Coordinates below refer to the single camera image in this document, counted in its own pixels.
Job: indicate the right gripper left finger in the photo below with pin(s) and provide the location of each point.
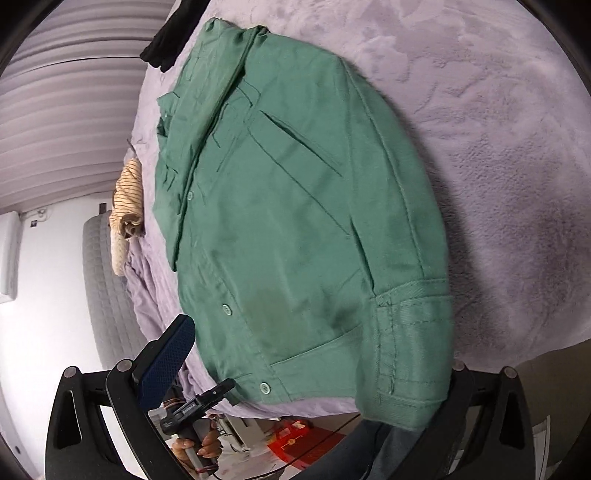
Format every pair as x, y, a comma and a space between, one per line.
79, 445

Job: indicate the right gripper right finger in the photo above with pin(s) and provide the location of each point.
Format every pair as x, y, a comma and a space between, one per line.
482, 431

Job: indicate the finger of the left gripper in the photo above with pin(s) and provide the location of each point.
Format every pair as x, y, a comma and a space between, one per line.
216, 394

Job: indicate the green work jacket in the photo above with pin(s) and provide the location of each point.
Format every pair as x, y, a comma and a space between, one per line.
309, 249

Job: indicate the person's left hand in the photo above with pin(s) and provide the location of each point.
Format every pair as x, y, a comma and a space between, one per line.
210, 448

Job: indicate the red box on floor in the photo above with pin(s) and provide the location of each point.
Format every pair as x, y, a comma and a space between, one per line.
300, 443

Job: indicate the grey quilted headboard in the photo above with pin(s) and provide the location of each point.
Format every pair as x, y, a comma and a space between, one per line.
116, 332

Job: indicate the cream knit pillow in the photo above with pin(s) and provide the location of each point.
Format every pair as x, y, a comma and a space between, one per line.
118, 248

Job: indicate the striped beige folded garment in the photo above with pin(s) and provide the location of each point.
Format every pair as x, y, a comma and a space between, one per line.
127, 216

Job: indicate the pleated lavender curtain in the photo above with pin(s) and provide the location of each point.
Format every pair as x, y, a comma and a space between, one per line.
69, 98

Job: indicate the lavender plush bed blanket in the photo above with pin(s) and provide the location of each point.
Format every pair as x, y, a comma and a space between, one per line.
499, 118

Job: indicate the black folded garment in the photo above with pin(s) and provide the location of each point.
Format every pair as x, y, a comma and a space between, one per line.
168, 42

